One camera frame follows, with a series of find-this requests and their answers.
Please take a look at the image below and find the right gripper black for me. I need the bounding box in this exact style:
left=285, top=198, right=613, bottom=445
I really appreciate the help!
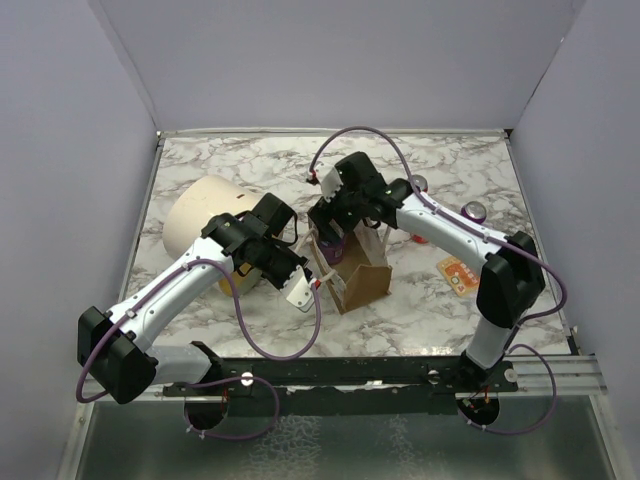
left=307, top=178, right=366, bottom=246

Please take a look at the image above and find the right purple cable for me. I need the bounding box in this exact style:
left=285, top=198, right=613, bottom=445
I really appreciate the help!
left=307, top=126, right=570, bottom=435

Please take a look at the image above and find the orange spiral notebook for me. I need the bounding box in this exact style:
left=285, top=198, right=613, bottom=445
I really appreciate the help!
left=437, top=256, right=480, bottom=297

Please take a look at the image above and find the white round box colourful lid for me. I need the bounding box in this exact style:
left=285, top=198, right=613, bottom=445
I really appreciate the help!
left=163, top=176, right=264, bottom=295

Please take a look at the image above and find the purple soda can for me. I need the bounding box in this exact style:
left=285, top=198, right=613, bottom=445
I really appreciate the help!
left=318, top=237, right=346, bottom=266
left=460, top=201, right=487, bottom=224

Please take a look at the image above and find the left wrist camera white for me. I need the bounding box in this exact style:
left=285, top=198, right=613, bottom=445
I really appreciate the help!
left=282, top=270, right=315, bottom=312

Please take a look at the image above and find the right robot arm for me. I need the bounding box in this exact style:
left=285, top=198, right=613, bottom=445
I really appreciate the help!
left=308, top=152, right=545, bottom=391

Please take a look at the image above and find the red cola can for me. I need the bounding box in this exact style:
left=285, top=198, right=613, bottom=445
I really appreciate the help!
left=410, top=234, right=429, bottom=244
left=412, top=174, right=428, bottom=192

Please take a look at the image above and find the black mounting rail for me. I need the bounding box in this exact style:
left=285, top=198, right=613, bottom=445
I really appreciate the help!
left=163, top=356, right=518, bottom=417

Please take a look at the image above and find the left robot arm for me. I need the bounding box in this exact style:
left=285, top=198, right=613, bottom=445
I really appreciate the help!
left=77, top=193, right=317, bottom=404

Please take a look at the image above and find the aluminium side rail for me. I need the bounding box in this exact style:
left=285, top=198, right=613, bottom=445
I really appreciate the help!
left=506, top=348, right=608, bottom=396

